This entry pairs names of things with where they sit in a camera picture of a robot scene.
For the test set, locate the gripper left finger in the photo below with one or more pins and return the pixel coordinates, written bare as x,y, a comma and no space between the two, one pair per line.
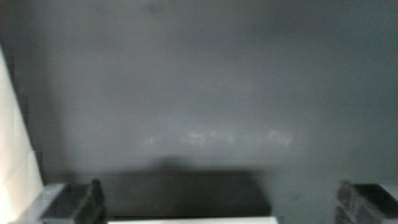
76,207

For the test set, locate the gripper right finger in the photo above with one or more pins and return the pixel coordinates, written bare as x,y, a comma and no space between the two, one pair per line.
366,204

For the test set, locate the white drawer cabinet box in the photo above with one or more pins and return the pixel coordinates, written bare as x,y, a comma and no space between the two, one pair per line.
19,177

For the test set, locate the white drawer with knob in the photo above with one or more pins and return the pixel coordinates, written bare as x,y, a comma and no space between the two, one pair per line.
240,220

